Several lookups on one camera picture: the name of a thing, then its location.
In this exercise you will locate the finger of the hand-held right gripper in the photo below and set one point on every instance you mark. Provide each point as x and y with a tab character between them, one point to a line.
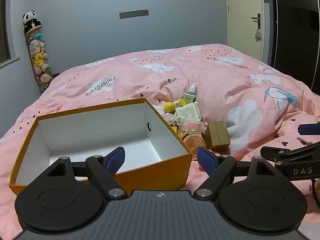
275	152
309	129

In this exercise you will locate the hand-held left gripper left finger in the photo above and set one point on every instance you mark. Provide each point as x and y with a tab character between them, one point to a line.
115	158

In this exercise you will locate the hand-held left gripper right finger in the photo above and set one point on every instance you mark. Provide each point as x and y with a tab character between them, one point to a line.
206	158

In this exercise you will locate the orange cardboard box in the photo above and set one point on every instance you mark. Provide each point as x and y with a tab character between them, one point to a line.
155	177

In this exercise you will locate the pink jar with gold lid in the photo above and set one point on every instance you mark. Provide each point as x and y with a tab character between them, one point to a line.
193	140

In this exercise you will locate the gold box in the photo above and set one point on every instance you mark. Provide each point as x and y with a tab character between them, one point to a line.
217	135

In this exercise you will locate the clear bag of pink puffs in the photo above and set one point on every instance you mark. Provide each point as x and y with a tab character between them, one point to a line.
192	125

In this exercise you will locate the yellow bottle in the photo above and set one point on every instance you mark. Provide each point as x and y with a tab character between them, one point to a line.
170	106

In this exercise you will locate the green spray bottle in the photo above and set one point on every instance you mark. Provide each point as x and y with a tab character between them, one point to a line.
188	96

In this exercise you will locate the pink printed duvet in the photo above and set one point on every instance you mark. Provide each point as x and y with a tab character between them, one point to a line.
150	80

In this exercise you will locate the black wardrobe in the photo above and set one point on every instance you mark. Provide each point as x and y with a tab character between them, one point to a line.
295	30

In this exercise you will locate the small hanging door charm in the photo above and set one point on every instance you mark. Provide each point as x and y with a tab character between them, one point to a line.
257	34

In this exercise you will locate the clear tube of plush toys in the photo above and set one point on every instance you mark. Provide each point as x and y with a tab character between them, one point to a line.
38	57

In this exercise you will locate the cream door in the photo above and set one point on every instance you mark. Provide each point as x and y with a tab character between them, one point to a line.
242	5

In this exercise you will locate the panda plush toy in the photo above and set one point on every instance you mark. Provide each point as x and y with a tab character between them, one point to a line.
31	20

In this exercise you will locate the grey wall socket panel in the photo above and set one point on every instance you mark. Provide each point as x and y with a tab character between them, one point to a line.
133	14

